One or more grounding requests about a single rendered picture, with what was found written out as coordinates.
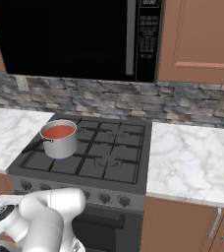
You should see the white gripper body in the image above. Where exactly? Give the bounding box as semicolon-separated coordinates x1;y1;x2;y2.
0;194;22;211

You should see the red marinara sauce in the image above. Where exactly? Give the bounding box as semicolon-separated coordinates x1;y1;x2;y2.
42;124;76;139

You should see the dark grey gas stove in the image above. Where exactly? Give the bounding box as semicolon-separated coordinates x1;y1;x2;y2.
5;112;153;252

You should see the black oven door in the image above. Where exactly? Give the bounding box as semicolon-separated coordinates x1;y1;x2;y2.
72;206;143;252

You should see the black microwave oven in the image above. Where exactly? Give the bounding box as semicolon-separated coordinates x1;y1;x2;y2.
0;0;166;84

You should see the silver saucepan with black handle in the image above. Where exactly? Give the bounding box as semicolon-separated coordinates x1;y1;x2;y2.
21;119;79;161

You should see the black oven door handle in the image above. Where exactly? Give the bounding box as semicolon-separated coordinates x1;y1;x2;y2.
74;212;127;230

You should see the grey wall socket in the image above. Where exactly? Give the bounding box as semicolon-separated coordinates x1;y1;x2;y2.
16;75;30;93

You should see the grey microwave door handle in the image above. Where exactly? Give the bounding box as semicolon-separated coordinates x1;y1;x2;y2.
125;0;137;77

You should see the wide brown wall cupboard door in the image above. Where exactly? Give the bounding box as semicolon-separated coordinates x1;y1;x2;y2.
156;0;224;86

